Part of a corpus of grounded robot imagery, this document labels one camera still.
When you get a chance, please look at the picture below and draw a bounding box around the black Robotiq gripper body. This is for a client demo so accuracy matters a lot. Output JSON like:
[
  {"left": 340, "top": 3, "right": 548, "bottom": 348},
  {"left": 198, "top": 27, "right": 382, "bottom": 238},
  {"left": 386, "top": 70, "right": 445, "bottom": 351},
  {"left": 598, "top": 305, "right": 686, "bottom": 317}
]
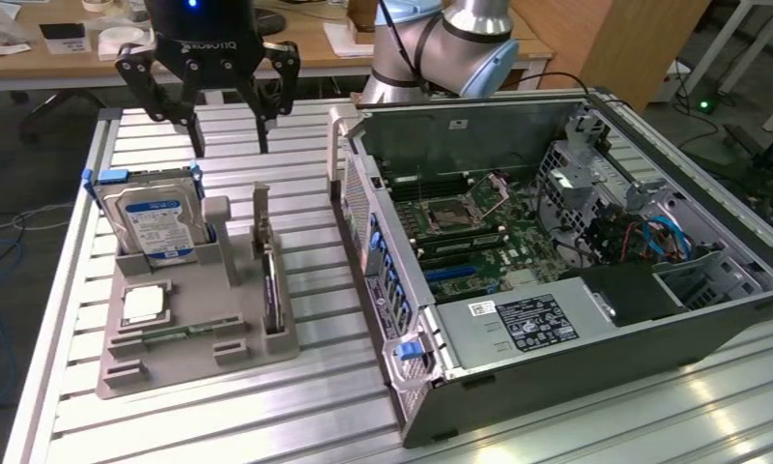
[{"left": 144, "top": 0, "right": 266, "bottom": 93}]

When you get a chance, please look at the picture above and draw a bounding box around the graphics card with metal bracket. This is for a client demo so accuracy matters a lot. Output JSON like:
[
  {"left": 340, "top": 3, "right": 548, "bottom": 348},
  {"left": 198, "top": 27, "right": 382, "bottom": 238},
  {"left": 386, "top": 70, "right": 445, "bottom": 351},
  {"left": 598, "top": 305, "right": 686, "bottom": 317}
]
[{"left": 250, "top": 182, "right": 288, "bottom": 336}]

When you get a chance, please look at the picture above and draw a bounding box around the black round lamp base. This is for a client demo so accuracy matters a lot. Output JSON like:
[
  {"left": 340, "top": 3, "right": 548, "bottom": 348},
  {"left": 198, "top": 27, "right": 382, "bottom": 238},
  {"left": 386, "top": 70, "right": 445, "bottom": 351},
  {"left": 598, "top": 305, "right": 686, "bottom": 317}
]
[{"left": 250, "top": 5, "right": 286, "bottom": 36}]

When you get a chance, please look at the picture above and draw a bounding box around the white box with tape roll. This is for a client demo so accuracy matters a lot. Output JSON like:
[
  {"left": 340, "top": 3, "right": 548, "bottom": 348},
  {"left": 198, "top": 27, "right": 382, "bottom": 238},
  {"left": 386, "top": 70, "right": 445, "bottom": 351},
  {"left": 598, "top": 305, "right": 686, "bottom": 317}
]
[{"left": 96, "top": 26, "right": 156, "bottom": 62}]

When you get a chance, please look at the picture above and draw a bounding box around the white paper stack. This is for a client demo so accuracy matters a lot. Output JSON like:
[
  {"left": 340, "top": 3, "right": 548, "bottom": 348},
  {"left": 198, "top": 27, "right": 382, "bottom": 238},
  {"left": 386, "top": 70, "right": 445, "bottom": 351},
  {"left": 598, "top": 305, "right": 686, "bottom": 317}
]
[{"left": 322, "top": 21, "right": 378, "bottom": 59}]

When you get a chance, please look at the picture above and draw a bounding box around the wooden desk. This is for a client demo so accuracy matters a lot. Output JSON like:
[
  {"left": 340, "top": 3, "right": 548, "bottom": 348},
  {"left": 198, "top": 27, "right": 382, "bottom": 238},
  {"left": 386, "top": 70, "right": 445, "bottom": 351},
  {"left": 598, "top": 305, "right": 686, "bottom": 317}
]
[{"left": 0, "top": 0, "right": 556, "bottom": 105}]

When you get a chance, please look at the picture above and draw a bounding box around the black chair base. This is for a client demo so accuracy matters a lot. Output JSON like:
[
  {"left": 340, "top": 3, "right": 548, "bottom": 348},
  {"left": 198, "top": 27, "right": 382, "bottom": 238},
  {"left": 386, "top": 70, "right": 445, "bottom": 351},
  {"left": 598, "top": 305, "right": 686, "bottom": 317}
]
[{"left": 9, "top": 88, "right": 114, "bottom": 144}]

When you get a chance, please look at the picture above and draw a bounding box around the black and white box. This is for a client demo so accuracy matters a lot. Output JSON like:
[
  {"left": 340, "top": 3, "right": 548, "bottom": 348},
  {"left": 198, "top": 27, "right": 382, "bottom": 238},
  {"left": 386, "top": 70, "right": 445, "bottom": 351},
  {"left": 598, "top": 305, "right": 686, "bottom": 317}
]
[{"left": 37, "top": 22, "right": 94, "bottom": 56}]

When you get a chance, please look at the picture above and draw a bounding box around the brown cardboard box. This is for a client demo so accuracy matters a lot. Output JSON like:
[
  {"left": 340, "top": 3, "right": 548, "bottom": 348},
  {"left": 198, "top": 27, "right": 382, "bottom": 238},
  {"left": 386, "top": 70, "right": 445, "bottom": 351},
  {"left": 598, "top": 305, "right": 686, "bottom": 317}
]
[{"left": 346, "top": 0, "right": 388, "bottom": 34}]

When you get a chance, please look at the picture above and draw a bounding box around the hard disk in blue carrier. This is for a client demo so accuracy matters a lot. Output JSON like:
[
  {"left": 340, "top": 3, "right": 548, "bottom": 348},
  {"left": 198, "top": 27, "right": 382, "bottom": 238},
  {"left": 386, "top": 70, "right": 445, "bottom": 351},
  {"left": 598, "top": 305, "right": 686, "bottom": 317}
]
[{"left": 80, "top": 161, "right": 209, "bottom": 269}]

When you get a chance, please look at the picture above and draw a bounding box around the CPU socket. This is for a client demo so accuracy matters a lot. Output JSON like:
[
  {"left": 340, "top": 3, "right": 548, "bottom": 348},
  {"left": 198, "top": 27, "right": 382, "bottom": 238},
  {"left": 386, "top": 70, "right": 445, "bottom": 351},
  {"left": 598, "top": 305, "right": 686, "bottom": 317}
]
[{"left": 422, "top": 196, "right": 477, "bottom": 234}]

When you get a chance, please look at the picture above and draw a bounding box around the metal socket cover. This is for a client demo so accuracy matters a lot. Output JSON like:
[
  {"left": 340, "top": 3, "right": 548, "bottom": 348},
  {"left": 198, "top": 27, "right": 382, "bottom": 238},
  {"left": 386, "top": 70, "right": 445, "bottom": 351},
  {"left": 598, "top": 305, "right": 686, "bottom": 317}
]
[{"left": 465, "top": 172, "right": 512, "bottom": 210}]

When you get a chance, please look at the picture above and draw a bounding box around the grey parts rack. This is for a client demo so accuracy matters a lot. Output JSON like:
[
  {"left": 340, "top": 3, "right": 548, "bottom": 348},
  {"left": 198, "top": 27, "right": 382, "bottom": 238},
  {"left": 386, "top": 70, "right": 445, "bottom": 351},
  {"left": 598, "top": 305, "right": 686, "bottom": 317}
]
[{"left": 94, "top": 194, "right": 302, "bottom": 401}]

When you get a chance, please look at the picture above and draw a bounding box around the silver CPU chip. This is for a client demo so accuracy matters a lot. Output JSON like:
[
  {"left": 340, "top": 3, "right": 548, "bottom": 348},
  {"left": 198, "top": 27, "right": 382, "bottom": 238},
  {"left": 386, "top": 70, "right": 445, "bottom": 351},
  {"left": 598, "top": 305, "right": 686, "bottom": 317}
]
[{"left": 121, "top": 286, "right": 173, "bottom": 329}]

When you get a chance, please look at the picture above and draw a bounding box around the green RAM stick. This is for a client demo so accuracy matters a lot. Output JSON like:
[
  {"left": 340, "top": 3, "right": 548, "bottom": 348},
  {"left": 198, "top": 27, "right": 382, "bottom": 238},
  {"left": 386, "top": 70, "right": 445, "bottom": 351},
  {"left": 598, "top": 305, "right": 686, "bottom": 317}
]
[
  {"left": 413, "top": 233, "right": 501, "bottom": 255},
  {"left": 140, "top": 323, "right": 218, "bottom": 343}
]

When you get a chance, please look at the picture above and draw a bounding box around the blue expansion slot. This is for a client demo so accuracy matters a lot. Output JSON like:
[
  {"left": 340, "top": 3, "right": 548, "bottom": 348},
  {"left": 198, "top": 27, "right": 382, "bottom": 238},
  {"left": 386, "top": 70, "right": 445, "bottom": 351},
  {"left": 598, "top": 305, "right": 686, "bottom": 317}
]
[{"left": 422, "top": 267, "right": 480, "bottom": 285}]

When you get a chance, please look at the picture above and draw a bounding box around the green motherboard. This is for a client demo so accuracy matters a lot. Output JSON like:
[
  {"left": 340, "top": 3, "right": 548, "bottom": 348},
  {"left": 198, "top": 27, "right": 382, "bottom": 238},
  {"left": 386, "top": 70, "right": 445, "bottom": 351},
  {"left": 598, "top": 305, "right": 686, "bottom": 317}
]
[{"left": 385, "top": 166, "right": 598, "bottom": 305}]

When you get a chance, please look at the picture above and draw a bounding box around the tall metal disk bay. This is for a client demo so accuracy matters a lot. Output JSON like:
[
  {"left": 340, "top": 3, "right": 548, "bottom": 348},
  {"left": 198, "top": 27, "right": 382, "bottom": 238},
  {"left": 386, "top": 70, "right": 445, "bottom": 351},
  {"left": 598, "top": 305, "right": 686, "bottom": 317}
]
[{"left": 534, "top": 139, "right": 624, "bottom": 236}]

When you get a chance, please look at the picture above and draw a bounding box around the grey power supply unit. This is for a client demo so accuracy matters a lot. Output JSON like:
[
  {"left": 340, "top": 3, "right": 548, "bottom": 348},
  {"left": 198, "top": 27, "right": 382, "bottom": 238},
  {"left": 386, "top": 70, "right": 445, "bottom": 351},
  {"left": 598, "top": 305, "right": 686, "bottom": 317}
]
[{"left": 424, "top": 275, "right": 621, "bottom": 383}]

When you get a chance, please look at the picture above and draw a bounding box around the dark grey PC case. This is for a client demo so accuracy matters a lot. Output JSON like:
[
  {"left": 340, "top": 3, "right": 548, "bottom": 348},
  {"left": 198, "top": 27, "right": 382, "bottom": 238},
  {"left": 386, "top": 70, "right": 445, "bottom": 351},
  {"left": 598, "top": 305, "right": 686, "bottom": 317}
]
[{"left": 326, "top": 85, "right": 773, "bottom": 450}]

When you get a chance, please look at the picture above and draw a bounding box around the black equipment stand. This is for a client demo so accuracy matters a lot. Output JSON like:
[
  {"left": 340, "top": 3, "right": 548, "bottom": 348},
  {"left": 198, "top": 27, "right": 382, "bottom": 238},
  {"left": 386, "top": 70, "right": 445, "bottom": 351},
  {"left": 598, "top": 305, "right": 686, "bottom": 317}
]
[{"left": 720, "top": 123, "right": 773, "bottom": 218}]

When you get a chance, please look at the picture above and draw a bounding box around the low metal disk bay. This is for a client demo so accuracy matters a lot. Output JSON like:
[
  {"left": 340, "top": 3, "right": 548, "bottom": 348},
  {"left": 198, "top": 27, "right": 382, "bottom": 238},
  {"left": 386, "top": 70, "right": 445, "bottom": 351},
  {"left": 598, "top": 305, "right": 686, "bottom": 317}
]
[{"left": 650, "top": 248, "right": 772, "bottom": 311}]

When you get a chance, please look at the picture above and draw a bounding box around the white floor cable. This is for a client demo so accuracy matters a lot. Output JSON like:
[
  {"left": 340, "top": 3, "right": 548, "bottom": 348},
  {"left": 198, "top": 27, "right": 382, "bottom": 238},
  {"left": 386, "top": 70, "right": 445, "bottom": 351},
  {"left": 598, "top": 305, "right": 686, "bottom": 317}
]
[{"left": 0, "top": 200, "right": 76, "bottom": 232}]

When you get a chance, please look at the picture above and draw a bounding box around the black cable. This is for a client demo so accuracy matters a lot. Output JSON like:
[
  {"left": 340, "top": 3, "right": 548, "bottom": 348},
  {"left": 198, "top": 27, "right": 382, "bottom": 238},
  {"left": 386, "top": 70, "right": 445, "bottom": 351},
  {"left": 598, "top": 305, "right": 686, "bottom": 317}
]
[{"left": 488, "top": 72, "right": 626, "bottom": 105}]

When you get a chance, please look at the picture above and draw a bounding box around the blue floor cable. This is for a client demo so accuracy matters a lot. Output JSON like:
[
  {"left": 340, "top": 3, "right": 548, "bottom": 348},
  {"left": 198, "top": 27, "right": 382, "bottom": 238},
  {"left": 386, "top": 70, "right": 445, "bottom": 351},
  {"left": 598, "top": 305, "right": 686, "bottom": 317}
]
[{"left": 0, "top": 226, "right": 30, "bottom": 417}]

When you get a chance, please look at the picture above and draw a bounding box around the black wire bundle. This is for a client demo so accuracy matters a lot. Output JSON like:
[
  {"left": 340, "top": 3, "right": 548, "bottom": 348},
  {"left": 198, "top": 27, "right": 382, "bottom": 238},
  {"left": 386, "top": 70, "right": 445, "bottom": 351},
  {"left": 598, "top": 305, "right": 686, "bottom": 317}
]
[{"left": 532, "top": 181, "right": 598, "bottom": 270}]

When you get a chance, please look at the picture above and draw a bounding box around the red wire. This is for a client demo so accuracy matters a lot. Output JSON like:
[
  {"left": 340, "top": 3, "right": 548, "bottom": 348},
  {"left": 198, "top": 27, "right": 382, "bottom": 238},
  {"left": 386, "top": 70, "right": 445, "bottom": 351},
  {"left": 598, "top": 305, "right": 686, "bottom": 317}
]
[{"left": 620, "top": 224, "right": 640, "bottom": 263}]

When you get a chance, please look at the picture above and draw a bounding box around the blue data wire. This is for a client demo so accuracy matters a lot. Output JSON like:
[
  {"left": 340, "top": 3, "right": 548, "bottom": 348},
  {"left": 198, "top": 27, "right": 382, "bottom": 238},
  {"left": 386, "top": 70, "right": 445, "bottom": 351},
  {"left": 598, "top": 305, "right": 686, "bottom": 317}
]
[
  {"left": 656, "top": 216, "right": 693, "bottom": 262},
  {"left": 641, "top": 217, "right": 677, "bottom": 265}
]

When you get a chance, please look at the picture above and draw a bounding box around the white table frame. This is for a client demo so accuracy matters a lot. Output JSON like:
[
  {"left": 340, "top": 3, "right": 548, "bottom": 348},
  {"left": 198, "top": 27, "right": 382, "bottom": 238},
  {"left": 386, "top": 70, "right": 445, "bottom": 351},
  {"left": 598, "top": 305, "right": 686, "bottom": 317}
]
[{"left": 678, "top": 0, "right": 773, "bottom": 132}]

